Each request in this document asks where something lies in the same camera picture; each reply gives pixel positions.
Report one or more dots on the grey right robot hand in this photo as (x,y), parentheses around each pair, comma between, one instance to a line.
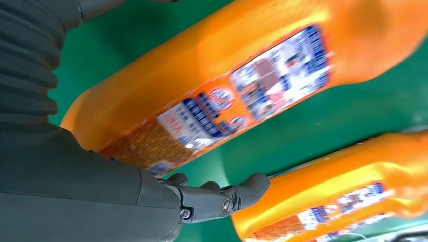
(67,193)

